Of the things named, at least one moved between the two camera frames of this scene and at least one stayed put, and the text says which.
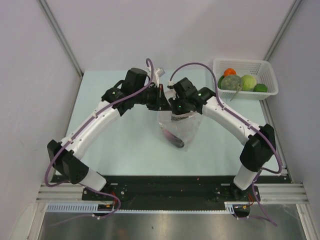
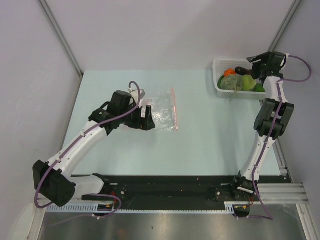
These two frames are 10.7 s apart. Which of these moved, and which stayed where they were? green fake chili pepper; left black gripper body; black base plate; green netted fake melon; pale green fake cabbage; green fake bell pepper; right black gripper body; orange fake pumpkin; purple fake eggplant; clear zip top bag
Moved: clear zip top bag; left black gripper body; purple fake eggplant; right black gripper body
Stayed: green fake chili pepper; green netted fake melon; black base plate; pale green fake cabbage; green fake bell pepper; orange fake pumpkin
